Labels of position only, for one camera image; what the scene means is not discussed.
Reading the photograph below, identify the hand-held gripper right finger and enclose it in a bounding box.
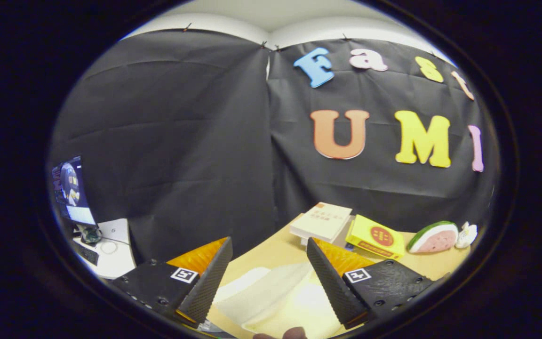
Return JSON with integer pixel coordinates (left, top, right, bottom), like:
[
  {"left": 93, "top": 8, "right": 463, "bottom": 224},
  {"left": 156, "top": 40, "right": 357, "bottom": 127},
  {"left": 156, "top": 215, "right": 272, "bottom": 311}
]
[{"left": 306, "top": 238, "right": 450, "bottom": 330}]

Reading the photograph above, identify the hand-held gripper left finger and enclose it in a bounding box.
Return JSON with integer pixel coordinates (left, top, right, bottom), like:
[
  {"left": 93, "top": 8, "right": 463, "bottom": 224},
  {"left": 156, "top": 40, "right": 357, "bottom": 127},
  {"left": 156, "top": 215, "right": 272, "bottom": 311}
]
[{"left": 111, "top": 237, "right": 234, "bottom": 329}]

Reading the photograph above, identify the beige fabric storage box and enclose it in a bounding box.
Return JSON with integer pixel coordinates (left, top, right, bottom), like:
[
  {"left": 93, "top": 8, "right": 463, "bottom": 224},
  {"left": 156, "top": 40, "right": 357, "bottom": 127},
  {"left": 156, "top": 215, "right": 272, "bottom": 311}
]
[{"left": 212, "top": 261, "right": 347, "bottom": 337}]

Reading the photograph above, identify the beige book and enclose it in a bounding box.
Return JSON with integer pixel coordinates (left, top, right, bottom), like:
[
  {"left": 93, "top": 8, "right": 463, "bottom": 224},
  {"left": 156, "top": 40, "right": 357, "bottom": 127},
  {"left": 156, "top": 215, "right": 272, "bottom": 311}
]
[{"left": 290, "top": 202, "right": 352, "bottom": 244}]

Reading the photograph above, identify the yellow book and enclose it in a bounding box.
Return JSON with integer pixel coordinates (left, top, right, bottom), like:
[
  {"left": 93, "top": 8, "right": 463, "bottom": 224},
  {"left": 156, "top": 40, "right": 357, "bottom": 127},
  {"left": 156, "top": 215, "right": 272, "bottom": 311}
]
[{"left": 345, "top": 214, "right": 406, "bottom": 260}]

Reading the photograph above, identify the white desk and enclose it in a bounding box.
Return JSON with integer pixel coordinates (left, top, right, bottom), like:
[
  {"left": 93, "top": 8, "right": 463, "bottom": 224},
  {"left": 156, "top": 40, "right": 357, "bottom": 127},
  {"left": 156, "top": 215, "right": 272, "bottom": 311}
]
[{"left": 71, "top": 218, "right": 136, "bottom": 279}]

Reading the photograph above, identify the watermelon slice plush toy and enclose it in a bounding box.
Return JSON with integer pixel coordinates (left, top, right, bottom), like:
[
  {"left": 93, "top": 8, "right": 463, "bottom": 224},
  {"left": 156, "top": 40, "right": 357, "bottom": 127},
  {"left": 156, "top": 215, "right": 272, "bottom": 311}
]
[{"left": 406, "top": 220, "right": 460, "bottom": 254}]

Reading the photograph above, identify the black keyboard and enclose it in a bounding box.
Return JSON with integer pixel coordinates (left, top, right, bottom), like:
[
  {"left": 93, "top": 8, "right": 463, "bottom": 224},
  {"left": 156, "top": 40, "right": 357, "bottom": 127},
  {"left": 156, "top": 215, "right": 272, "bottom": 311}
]
[{"left": 77, "top": 241, "right": 100, "bottom": 266}]

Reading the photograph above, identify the dark round object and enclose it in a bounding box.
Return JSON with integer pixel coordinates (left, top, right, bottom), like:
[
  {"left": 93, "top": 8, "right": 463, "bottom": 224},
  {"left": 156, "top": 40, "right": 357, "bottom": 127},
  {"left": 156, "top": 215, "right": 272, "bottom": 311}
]
[{"left": 80, "top": 225, "right": 103, "bottom": 245}]

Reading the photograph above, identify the white plush toy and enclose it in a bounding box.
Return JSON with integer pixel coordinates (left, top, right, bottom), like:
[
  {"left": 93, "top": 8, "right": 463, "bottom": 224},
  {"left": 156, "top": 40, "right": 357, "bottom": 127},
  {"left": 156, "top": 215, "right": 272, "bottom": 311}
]
[{"left": 455, "top": 221, "right": 478, "bottom": 249}]

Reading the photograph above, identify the black backdrop cloth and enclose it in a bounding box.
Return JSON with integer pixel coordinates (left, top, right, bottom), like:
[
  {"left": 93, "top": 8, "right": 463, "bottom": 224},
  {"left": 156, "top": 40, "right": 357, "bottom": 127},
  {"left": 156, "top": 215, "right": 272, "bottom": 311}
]
[{"left": 49, "top": 29, "right": 500, "bottom": 264}]

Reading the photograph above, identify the computer monitor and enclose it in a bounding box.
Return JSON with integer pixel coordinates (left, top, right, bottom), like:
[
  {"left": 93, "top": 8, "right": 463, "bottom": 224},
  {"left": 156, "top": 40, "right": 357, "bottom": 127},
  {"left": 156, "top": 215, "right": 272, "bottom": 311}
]
[{"left": 52, "top": 156, "right": 97, "bottom": 226}]

